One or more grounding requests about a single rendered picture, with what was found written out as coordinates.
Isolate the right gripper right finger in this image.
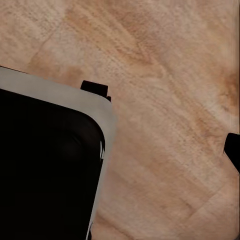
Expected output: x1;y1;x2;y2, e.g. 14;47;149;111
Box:
224;133;240;173

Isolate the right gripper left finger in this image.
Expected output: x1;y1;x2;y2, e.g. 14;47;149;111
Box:
0;133;26;193

